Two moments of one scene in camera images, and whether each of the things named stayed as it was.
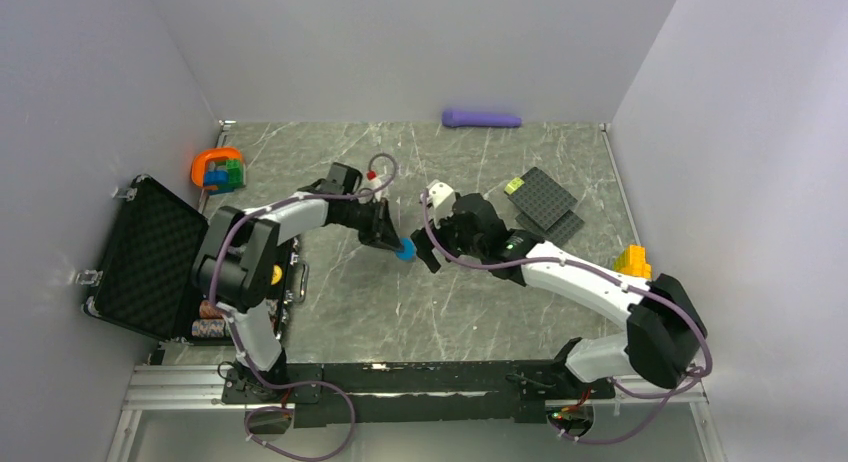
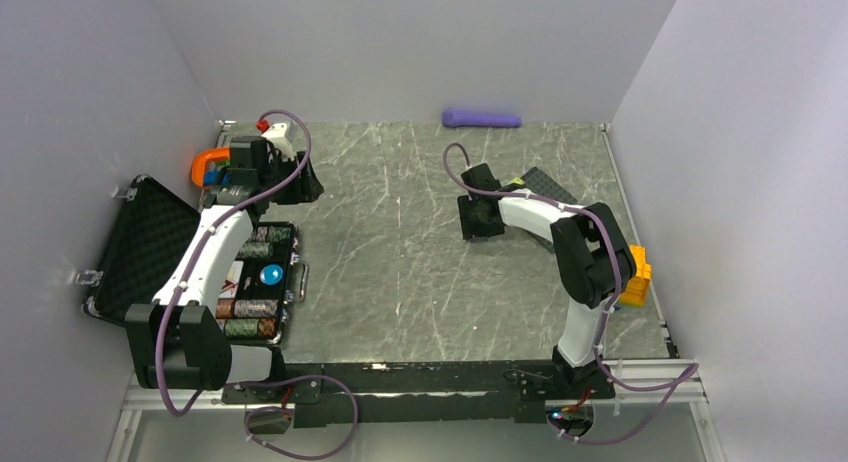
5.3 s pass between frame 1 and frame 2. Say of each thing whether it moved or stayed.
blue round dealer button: moved
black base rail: stayed
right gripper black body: moved
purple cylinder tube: stayed
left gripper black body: moved
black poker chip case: stayed
